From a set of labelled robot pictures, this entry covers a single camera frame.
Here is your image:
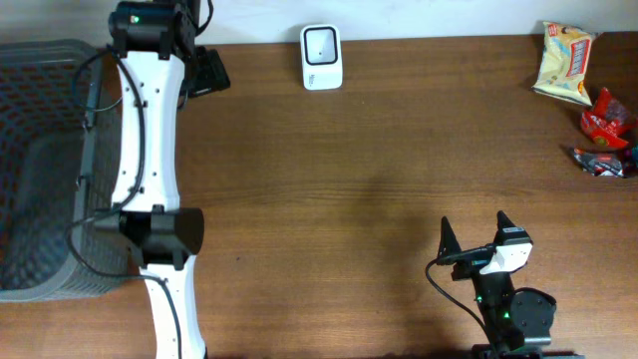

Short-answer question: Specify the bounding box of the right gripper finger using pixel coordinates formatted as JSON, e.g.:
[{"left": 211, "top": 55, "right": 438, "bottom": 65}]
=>
[
  {"left": 493, "top": 210, "right": 515, "bottom": 243},
  {"left": 437, "top": 216, "right": 462, "bottom": 260}
]

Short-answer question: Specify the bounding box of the black red snack packet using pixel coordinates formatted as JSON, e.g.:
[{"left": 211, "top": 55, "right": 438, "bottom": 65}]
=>
[{"left": 568, "top": 148, "right": 624, "bottom": 178}]

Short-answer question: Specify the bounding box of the yellow snack bag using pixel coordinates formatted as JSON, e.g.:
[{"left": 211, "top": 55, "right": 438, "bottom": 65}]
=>
[{"left": 531, "top": 21, "right": 599, "bottom": 107}]

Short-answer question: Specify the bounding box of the blue mouthwash bottle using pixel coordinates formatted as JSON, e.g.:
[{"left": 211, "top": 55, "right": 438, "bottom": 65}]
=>
[{"left": 619, "top": 146, "right": 638, "bottom": 178}]

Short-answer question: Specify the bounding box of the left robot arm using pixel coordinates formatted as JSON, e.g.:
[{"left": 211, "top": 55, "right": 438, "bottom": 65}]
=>
[{"left": 96, "top": 0, "right": 230, "bottom": 358}]

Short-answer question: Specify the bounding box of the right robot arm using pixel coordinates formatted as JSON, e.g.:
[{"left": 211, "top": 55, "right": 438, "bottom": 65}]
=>
[{"left": 425, "top": 211, "right": 579, "bottom": 359}]

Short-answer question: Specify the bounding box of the white barcode scanner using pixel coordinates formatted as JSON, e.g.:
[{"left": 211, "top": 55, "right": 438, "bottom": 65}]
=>
[{"left": 299, "top": 24, "right": 343, "bottom": 91}]

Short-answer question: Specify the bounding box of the grey plastic mesh basket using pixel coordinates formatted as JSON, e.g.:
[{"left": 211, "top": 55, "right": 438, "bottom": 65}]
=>
[{"left": 1, "top": 40, "right": 128, "bottom": 303}]

